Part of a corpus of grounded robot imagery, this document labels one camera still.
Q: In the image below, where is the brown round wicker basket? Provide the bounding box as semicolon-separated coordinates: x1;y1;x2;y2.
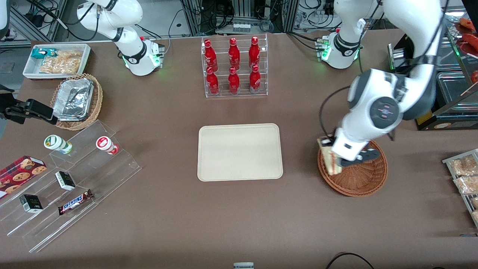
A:
317;139;388;197

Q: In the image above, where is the teal snack packet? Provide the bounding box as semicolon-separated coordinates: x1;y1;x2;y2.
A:
31;48;59;60

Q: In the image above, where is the beige plastic serving tray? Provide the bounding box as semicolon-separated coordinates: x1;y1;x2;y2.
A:
197;123;283;182

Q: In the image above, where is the white rectangular plastic bin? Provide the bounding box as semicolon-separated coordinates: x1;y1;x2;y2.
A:
22;43;91;80

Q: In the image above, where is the red lid drink cup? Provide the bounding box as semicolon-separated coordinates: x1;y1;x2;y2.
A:
96;136;120;155

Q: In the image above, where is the red cola bottle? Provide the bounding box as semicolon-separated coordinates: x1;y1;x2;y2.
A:
249;64;261;93
228;37;240;71
206;67;220;95
249;36;261;69
228;67;240;94
204;39;218;72

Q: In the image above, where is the Snickers chocolate bar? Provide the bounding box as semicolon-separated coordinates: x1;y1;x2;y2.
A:
58;189;94;216

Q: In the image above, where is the green lid drink cup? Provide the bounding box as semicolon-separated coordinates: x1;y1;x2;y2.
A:
44;134;74;155

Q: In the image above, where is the aluminium frame rack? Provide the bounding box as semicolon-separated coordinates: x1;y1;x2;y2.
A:
179;0;300;36

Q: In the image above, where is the clear acrylic stepped stand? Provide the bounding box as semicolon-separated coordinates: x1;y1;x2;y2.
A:
0;120;143;254

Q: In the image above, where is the steel food pan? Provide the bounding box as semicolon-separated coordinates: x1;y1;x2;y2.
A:
435;35;462;70
435;71;478;109

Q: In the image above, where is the clear acrylic bottle rack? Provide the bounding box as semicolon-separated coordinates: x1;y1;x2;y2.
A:
201;34;269;99

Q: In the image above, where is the red sausage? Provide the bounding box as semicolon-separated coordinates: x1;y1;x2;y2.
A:
458;17;478;33
461;34;478;53

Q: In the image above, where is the black floor cable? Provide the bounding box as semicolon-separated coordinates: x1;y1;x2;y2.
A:
325;253;375;269

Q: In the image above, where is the triangle sandwich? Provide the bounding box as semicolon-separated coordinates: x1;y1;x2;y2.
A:
317;138;343;176

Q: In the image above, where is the light oval wicker basket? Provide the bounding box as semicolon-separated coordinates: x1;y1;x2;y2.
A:
50;73;103;131

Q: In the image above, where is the black hot food case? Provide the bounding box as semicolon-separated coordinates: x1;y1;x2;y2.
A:
387;7;478;131

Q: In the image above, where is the small black box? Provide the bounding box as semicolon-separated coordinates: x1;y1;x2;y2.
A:
55;171;76;191
19;194;44;214

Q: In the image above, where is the clear bag of crackers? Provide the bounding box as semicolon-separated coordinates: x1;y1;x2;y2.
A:
39;50;83;74

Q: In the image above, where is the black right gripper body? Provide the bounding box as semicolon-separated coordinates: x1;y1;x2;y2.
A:
0;85;30;124

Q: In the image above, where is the red chocolate cookie box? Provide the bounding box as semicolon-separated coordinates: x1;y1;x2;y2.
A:
0;155;47;199

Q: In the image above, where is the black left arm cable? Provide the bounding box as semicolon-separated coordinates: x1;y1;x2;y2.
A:
319;86;352;147

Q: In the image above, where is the stack of foil trays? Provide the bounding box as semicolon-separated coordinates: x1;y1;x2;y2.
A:
53;78;94;121

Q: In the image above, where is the grey wire snack tray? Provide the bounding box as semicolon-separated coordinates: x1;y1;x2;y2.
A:
442;148;478;229

